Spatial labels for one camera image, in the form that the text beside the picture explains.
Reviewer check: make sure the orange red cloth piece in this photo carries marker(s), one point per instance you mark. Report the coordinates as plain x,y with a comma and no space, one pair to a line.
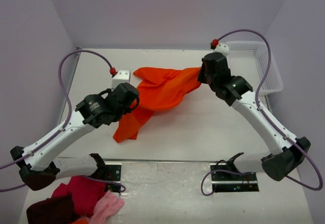
82,220

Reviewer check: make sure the orange t shirt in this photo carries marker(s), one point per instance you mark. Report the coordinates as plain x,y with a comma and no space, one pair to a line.
160,90

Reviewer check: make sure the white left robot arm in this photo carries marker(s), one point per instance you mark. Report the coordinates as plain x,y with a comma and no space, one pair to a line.
40,164

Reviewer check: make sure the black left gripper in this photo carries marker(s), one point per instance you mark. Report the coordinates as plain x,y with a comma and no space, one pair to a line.
126,110

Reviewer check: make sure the pink t shirt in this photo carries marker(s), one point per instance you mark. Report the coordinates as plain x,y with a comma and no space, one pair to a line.
106,207

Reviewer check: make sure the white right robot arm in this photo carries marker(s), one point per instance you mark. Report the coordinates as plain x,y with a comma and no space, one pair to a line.
282,156

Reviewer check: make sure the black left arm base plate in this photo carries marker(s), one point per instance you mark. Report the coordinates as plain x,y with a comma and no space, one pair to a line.
111,173

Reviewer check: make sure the dark maroon t shirt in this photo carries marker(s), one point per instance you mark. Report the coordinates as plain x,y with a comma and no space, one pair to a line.
52,210

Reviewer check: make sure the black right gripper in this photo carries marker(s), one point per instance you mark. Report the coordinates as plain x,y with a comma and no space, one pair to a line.
201,77

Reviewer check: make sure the white plastic basket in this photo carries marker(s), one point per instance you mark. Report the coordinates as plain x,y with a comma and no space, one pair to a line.
249,59

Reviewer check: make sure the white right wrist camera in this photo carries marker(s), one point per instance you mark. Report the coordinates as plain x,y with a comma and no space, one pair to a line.
222,48

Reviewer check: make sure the crimson red t shirt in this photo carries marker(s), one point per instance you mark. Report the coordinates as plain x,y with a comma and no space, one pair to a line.
85,194

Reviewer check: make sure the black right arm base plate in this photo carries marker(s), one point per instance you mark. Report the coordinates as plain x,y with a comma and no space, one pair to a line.
229,183

